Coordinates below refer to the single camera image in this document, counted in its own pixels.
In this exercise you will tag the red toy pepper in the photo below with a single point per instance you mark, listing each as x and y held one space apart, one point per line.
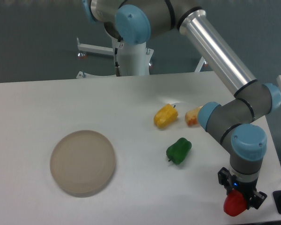
234 203

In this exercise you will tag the orange toy pepper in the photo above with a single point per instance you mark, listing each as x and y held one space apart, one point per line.
191 117

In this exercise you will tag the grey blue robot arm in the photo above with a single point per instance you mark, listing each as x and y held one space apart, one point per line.
131 23

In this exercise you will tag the green toy pepper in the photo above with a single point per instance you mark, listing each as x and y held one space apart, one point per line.
178 151

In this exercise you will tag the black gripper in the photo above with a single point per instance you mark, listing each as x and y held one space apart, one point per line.
245 184

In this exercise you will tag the beige round plate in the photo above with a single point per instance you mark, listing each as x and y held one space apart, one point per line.
82 163

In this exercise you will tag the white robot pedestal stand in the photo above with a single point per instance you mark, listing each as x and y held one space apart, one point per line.
129 60

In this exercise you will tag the yellow toy pepper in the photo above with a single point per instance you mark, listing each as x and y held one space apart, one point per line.
165 116

